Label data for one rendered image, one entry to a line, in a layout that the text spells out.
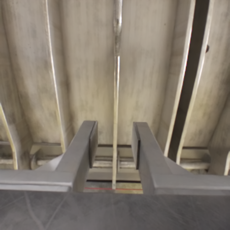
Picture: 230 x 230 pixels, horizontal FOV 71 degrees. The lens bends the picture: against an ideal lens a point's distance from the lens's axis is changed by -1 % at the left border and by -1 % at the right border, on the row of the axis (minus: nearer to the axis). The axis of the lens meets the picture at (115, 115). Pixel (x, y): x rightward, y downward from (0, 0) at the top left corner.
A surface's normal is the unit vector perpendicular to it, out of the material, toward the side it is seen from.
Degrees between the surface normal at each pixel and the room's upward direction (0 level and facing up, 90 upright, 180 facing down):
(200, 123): 13
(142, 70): 7
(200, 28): 90
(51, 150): 25
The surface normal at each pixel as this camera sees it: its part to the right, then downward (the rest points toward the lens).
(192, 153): -0.02, 0.67
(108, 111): -0.02, 0.49
